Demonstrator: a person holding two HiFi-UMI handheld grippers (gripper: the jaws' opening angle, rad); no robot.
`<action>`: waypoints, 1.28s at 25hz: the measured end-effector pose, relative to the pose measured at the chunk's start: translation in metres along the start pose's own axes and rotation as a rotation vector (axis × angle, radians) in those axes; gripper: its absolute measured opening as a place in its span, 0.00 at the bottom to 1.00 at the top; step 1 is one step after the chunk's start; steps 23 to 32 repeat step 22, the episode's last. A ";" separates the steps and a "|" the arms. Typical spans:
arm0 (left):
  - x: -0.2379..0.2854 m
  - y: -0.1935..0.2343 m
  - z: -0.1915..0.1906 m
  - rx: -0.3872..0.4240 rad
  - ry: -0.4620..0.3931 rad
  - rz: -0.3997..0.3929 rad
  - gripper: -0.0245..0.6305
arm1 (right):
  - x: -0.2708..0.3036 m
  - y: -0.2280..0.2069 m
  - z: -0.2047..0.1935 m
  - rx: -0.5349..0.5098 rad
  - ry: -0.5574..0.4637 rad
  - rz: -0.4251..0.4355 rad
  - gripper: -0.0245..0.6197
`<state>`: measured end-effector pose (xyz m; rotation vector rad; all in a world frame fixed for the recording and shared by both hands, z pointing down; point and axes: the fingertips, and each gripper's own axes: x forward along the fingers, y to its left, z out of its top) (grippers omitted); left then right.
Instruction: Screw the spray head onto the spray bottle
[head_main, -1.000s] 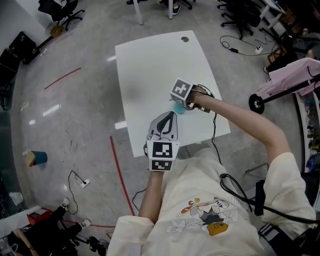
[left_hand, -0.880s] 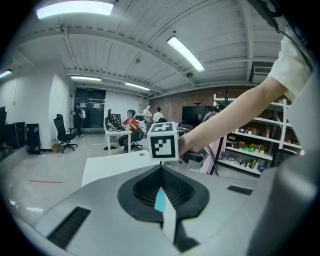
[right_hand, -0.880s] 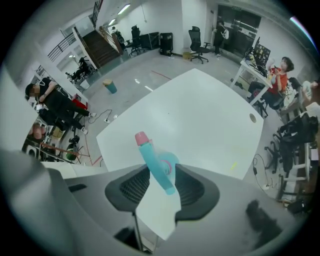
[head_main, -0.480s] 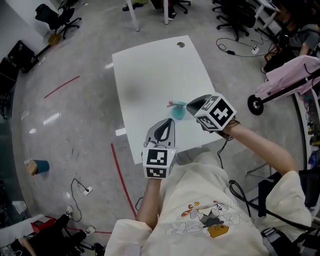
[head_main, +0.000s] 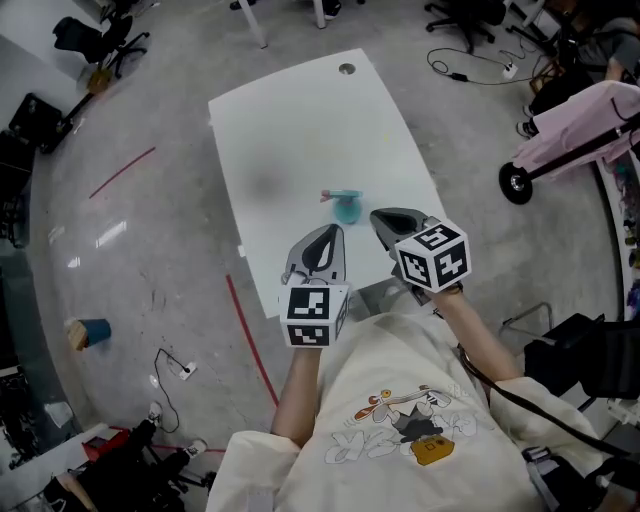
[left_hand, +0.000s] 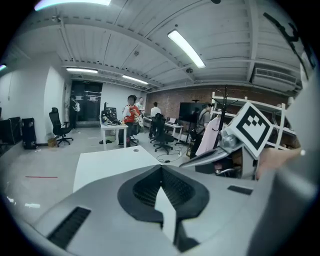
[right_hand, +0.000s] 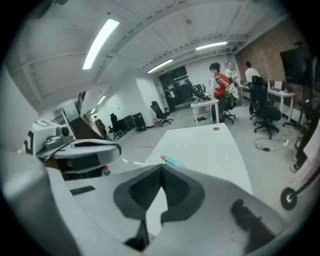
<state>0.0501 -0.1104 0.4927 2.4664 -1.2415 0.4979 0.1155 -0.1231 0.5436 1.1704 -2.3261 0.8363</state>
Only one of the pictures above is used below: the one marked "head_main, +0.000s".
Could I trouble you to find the person in white t-shirt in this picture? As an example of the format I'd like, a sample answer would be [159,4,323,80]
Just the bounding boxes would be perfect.
[204,312,621,512]

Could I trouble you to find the white shelf unit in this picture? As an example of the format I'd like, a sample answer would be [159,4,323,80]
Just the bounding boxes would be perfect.
[594,159,640,321]

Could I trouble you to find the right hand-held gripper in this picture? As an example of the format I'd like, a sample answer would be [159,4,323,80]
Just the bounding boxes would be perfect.
[370,206,473,302]

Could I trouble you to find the white office desk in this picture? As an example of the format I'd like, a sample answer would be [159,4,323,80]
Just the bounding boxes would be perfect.
[237,0,329,50]

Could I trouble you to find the black office chair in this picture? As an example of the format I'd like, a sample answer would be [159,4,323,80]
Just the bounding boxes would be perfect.
[52,14,151,79]
[424,0,509,54]

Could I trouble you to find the person's right forearm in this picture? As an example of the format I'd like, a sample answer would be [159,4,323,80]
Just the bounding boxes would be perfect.
[429,287,524,384]

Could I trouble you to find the black floor cable with adapter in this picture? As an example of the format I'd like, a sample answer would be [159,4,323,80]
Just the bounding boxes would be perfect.
[427,47,506,86]

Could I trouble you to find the cardboard box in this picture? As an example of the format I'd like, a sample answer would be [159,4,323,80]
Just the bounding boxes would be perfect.
[87,67,112,95]

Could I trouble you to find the black equipment case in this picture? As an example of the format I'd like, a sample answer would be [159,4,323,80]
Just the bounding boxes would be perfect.
[0,129,34,249]
[7,92,66,155]

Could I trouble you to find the person's left forearm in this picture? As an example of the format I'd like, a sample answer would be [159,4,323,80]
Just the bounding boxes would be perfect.
[270,344,326,446]

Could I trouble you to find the red box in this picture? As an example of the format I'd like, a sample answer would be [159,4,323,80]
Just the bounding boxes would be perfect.
[79,428,132,459]

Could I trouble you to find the black power strip cable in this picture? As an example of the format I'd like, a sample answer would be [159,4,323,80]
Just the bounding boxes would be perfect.
[152,347,191,435]

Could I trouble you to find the teal squeeze bottle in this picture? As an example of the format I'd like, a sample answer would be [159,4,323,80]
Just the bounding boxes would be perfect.
[332,196,364,226]

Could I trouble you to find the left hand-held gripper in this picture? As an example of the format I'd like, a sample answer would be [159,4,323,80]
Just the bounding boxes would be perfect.
[278,223,352,348]

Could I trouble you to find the black shoulder strap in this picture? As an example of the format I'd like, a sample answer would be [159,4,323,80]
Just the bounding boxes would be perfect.
[459,344,640,461]

